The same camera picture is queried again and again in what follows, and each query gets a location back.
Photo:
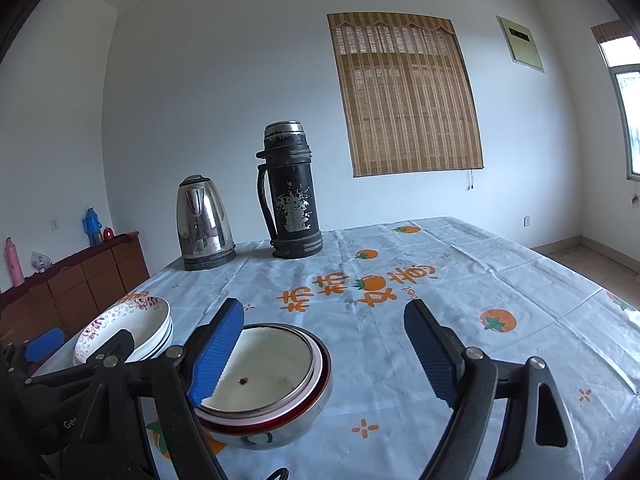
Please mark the pink thermos bottle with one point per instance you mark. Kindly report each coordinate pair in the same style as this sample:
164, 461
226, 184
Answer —
14, 265

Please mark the white plate red flowers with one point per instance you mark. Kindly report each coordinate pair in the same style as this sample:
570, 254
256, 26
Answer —
154, 343

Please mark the crumpled plastic bag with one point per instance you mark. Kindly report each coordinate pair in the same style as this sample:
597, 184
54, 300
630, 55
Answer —
40, 262

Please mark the bamboo window blind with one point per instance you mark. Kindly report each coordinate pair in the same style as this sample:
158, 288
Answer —
406, 93

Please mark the brown wooden sideboard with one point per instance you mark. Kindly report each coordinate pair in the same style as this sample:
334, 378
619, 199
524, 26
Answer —
74, 291

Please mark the stainless steel bowl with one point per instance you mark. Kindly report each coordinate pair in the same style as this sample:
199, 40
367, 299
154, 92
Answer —
281, 430

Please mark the blue thermos bottle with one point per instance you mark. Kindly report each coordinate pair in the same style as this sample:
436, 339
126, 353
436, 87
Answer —
92, 227

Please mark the small red object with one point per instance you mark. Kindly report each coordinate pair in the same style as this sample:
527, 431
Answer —
108, 233

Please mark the stainless steel electric kettle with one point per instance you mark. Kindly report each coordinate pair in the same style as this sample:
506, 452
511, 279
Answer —
203, 227

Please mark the black thermos flask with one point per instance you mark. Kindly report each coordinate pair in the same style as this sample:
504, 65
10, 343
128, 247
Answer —
286, 192

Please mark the white printed tablecloth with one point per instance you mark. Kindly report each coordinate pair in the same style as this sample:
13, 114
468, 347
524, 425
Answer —
383, 420

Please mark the red plastic bowl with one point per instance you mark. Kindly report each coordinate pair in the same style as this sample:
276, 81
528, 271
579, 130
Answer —
300, 389

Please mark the white bowl pink flowers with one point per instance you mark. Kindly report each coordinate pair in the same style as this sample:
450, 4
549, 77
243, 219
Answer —
141, 317

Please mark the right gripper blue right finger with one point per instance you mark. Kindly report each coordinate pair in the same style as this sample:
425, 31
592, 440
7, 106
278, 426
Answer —
456, 373

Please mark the green framed window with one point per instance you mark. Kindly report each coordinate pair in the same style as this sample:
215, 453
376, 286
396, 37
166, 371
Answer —
620, 51

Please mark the wall electrical panel box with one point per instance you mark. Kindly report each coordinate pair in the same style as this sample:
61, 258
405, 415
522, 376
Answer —
521, 44

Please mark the blue patterned white plate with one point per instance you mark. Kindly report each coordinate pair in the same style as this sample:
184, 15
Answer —
162, 349

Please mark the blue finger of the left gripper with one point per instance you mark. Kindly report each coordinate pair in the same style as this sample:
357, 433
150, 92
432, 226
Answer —
43, 346

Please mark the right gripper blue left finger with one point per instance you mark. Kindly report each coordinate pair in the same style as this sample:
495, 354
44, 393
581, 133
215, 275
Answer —
208, 351

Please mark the white enamel bowl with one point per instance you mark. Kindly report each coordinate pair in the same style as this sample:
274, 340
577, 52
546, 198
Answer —
265, 369

